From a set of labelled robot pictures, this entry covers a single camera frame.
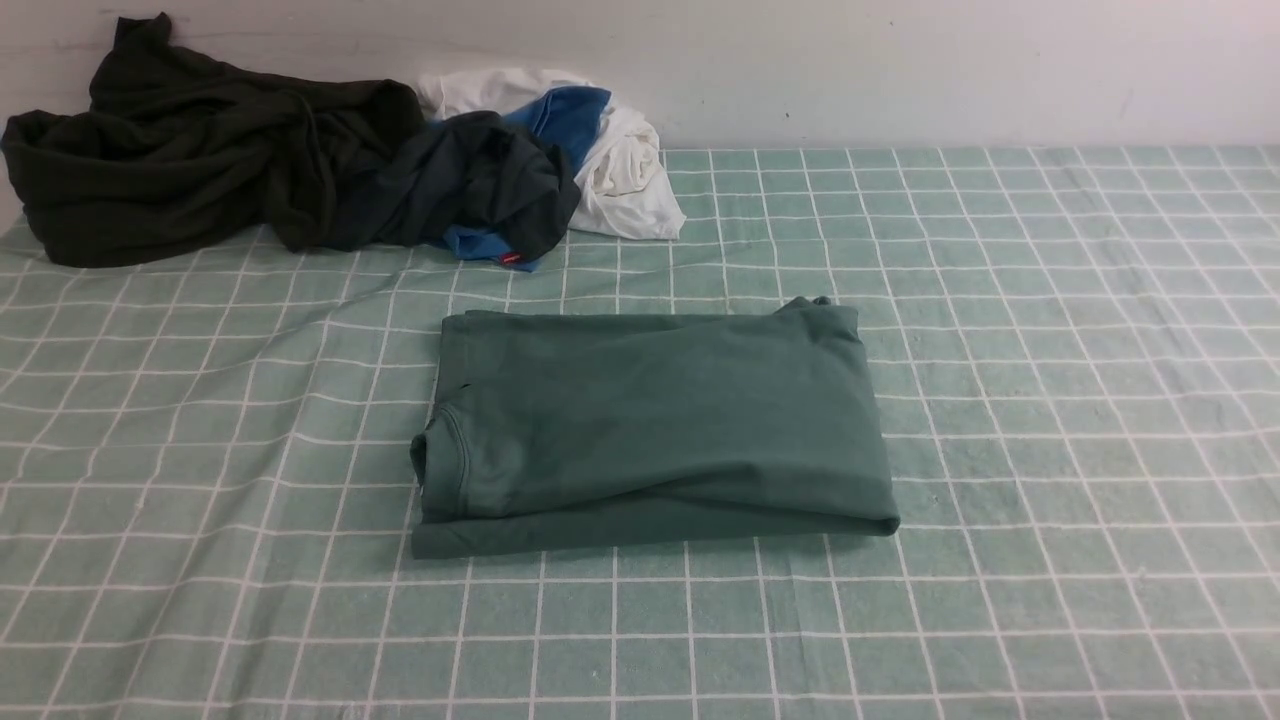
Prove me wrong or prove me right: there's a green long-sleeved shirt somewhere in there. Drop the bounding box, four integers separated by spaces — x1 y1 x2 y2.
410 297 901 559

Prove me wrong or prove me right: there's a white crumpled garment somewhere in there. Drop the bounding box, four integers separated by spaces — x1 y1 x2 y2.
417 67 686 241

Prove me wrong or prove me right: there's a dark grey crumpled garment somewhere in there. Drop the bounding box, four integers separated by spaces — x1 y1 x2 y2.
323 111 581 266

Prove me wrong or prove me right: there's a blue crumpled garment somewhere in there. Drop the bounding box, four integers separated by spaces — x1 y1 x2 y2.
442 85 611 272

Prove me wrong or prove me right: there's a green checkered tablecloth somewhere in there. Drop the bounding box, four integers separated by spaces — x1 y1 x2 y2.
1 146 1279 719

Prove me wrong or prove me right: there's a dark olive crumpled garment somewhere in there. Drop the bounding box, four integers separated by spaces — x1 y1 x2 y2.
3 14 425 268

